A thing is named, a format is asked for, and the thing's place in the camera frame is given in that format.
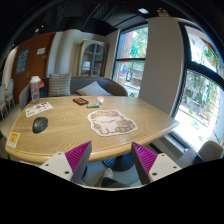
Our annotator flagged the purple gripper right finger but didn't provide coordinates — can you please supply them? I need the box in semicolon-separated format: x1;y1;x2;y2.
130;141;183;186

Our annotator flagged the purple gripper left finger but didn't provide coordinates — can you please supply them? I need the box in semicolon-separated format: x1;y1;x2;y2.
39;140;93;185

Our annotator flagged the cat-shaped mouse pad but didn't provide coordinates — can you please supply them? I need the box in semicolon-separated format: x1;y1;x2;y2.
87;110;138;137

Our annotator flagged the dark grey computer mouse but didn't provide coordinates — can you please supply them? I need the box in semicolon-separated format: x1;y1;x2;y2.
32;117;48;134

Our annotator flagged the grey shoe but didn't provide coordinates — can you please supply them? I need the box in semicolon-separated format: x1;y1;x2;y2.
95;168;113;187

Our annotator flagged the green rectangular small item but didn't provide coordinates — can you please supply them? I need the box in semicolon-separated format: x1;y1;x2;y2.
86;104;99;108

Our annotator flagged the black and red box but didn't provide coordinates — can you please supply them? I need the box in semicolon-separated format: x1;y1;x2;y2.
73;97;88;105

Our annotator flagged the white sticker sheet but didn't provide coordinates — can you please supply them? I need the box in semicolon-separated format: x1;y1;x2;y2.
25;102;53;118

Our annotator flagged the small white round object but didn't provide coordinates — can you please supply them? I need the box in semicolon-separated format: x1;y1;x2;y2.
97;96;104;105

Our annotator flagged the beige chair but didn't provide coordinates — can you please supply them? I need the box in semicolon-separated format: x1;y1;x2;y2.
198;141;224;162

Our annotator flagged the yellow QR code card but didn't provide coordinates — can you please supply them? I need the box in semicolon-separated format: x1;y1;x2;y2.
7;132;20;148

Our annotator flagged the light grey cushion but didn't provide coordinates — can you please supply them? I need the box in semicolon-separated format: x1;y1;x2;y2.
77;81;110;96

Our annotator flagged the grey curved sofa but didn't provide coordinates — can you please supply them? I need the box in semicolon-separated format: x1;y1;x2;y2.
18;76;129;111

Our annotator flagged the striped grey cushion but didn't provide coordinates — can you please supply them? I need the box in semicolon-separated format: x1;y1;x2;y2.
48;73;71;97

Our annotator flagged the clear water bottle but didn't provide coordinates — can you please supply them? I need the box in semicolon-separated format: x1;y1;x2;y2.
30;76;41;104

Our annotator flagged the white chair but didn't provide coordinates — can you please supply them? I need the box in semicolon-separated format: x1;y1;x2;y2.
0;79;15;118

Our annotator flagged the glass door cabinet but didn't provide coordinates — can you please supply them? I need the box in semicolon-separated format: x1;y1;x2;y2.
78;39;108;77

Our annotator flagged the orange wooden door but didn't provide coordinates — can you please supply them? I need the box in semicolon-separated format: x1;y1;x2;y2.
11;32;55;104

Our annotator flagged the blue wall poster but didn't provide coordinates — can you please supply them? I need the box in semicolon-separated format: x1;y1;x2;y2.
15;49;29;74

